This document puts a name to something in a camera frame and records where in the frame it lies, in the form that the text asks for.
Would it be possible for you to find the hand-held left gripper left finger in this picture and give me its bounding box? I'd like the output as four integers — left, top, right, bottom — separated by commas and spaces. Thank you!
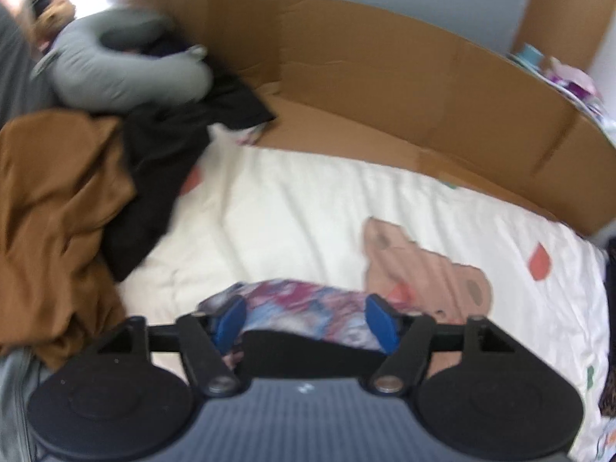
96, 295, 247, 398

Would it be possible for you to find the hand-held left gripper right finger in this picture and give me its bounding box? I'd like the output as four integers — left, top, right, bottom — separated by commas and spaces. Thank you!
364, 293, 521, 395

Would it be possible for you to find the bear print knit garment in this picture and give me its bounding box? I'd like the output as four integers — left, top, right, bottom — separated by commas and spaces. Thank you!
197, 278, 450, 381

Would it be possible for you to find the white printed bedsheet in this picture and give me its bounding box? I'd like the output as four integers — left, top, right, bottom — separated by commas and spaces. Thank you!
118, 125, 616, 462

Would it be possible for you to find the black crumpled garment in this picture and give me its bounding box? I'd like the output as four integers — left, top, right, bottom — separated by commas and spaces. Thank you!
103, 55, 277, 282

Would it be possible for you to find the floral patterned cloth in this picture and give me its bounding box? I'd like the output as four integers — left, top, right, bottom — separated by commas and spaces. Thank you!
236, 122, 270, 147

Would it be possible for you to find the brown garment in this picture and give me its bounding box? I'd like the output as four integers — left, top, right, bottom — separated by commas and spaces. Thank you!
0, 110, 140, 371

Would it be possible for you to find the flattened cardboard sheet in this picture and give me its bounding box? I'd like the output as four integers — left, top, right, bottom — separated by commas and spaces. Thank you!
144, 0, 616, 238

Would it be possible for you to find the purple and white pouch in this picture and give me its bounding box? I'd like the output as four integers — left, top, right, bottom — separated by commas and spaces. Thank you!
544, 58, 604, 114

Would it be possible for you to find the teal cup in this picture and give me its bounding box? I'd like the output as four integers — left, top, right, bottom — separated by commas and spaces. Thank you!
521, 42, 544, 67

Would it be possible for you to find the brown stuffed toy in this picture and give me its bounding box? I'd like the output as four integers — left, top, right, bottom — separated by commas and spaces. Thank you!
29, 0, 78, 54

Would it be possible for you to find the tall cardboard box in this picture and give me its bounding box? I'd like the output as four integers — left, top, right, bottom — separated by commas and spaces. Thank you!
510, 0, 616, 73

